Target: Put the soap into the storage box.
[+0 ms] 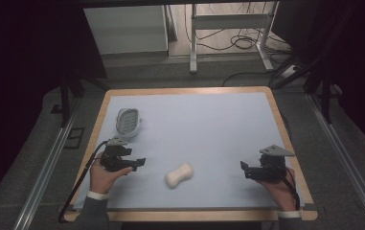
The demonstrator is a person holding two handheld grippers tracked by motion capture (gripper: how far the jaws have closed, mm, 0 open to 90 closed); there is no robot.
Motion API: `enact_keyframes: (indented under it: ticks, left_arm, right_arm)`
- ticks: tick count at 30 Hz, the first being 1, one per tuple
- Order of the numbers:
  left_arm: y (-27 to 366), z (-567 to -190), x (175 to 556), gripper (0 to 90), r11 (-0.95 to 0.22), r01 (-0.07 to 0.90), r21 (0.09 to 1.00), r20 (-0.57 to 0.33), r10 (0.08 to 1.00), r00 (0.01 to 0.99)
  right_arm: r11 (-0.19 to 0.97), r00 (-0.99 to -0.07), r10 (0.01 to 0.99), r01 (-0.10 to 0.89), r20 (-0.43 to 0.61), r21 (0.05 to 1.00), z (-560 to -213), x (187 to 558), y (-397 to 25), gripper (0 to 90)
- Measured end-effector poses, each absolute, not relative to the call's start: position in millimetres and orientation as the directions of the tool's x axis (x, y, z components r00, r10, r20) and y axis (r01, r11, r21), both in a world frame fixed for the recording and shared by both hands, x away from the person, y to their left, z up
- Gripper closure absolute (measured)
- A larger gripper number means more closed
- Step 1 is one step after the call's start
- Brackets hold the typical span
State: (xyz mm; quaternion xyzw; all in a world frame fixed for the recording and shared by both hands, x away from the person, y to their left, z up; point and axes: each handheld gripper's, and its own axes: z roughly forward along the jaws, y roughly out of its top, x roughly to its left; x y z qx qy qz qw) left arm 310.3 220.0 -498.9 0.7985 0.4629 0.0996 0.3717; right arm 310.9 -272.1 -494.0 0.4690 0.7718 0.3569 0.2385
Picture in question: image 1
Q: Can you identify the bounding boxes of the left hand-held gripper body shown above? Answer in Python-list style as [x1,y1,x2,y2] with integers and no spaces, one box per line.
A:
[99,135,139,173]

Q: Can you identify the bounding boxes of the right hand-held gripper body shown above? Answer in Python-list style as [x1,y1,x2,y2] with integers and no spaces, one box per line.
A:
[245,144,296,184]

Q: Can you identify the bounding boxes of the grey mesh basket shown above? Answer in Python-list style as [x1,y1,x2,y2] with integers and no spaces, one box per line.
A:
[115,107,144,139]

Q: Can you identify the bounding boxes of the white soap bar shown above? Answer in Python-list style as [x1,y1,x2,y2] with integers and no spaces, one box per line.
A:
[165,162,194,190]

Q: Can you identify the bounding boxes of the person's left hand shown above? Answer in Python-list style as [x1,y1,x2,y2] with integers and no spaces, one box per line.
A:
[88,152,134,196]

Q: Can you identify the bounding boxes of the person's right hand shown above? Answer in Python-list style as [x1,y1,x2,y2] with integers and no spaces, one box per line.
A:
[256,166,298,213]

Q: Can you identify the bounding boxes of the light blue table mat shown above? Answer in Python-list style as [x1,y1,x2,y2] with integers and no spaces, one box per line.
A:
[73,92,306,211]

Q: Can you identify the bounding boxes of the black stand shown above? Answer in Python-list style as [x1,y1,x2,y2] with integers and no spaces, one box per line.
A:
[58,71,87,128]
[303,57,344,125]

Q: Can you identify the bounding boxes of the white cabinet panel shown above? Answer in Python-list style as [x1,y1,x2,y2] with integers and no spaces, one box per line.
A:
[83,4,170,56]

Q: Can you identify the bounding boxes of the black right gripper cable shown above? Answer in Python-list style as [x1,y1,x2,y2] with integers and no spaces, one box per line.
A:
[275,166,301,212]

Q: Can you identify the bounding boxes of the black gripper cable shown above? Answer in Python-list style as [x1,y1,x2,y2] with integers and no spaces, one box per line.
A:
[57,139,110,224]
[275,166,301,212]

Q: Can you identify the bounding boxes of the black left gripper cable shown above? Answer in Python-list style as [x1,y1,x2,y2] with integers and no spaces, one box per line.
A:
[57,139,110,224]

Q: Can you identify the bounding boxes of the aluminium floor rail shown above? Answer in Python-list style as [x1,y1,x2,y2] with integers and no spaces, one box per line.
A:
[11,104,80,230]
[308,94,365,229]

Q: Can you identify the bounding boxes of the black floor cables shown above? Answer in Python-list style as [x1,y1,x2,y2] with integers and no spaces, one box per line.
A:
[183,1,294,88]

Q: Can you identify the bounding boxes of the white metal desk frame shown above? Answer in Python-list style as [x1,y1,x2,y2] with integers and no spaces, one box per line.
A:
[189,0,281,75]

